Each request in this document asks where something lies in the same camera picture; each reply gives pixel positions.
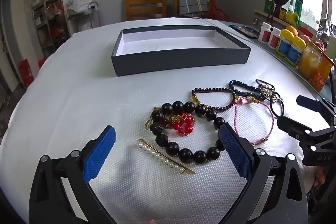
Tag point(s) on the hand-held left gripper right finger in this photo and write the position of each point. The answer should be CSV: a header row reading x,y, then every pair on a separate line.
x,y
233,150

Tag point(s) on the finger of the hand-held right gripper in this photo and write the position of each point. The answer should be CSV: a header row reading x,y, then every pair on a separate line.
x,y
305,102
291,129

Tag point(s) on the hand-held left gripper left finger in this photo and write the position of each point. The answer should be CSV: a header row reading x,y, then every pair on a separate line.
x,y
99,153

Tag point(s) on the thin silver bangle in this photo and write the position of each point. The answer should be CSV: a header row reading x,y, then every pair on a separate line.
x,y
260,81

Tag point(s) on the pearl hair clip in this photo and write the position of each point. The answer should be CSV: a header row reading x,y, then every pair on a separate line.
x,y
162,158

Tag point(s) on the dark grey shallow box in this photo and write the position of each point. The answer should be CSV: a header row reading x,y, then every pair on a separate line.
x,y
181,58

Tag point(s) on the person's right hand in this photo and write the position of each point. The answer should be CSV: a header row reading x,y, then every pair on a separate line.
x,y
319,177

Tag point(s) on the orange snack packet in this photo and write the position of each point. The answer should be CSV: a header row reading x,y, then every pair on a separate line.
x,y
321,73

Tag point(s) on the glass jar orange contents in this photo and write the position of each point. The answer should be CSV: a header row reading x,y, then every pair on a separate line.
x,y
308,61

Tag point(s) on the yellow cap bottle blue label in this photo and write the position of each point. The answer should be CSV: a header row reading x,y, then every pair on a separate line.
x,y
284,44
295,52

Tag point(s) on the peach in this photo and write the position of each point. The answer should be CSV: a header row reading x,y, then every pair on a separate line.
x,y
305,38

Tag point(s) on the white pill bottle red label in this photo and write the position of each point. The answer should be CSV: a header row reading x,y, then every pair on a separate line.
x,y
274,39
264,33

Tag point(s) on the orange fruit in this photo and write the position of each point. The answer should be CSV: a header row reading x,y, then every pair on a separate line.
x,y
292,30

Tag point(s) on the dark patterned case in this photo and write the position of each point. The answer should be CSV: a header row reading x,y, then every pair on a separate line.
x,y
244,31

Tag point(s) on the green spray can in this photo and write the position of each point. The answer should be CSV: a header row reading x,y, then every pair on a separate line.
x,y
298,6

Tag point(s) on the green box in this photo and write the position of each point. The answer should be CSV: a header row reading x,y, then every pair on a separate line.
x,y
268,5

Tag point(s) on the red box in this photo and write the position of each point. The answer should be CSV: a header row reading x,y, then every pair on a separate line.
x,y
25,71

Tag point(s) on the red bag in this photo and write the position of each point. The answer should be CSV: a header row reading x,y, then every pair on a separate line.
x,y
218,12

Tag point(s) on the metal shelf rack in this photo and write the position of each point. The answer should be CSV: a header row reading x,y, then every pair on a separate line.
x,y
46,19

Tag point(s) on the metal cart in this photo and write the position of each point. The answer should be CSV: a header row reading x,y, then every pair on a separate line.
x,y
95,7

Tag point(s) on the grey gift box white ribbon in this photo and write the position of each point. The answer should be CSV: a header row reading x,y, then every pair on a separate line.
x,y
191,3

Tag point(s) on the wooden chair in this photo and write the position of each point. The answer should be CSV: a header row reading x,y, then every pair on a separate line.
x,y
145,7

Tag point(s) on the white plastic bag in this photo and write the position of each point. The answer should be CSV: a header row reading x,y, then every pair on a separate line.
x,y
81,1

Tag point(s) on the wooden side table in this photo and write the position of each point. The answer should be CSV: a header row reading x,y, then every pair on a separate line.
x,y
172,3

